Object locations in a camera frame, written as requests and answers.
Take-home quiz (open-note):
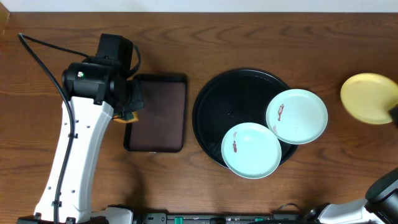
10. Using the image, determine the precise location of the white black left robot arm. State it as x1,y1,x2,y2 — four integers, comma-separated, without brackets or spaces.
17,59,137,223

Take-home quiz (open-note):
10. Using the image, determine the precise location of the green yellow sponge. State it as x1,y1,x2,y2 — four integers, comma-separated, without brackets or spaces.
113,111,139,124

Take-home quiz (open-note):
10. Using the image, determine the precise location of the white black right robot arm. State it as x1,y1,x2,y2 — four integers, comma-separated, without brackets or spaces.
302,169,397,223

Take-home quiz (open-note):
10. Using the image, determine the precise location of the light blue plate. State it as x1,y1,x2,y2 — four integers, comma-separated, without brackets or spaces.
221,123,282,179

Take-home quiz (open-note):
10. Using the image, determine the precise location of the black round tray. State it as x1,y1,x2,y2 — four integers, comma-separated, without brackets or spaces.
192,68,290,167

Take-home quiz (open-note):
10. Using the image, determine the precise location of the light green plate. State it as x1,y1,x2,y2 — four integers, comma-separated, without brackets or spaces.
266,89,328,145

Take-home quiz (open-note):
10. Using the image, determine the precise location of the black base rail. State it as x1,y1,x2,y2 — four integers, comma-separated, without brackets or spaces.
132,213,305,224

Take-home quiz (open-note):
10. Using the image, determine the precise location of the yellow plate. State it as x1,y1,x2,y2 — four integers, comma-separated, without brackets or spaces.
340,73,397,124

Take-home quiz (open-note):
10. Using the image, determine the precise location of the black rectangular tray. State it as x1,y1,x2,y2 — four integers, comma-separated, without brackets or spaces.
123,73,188,153

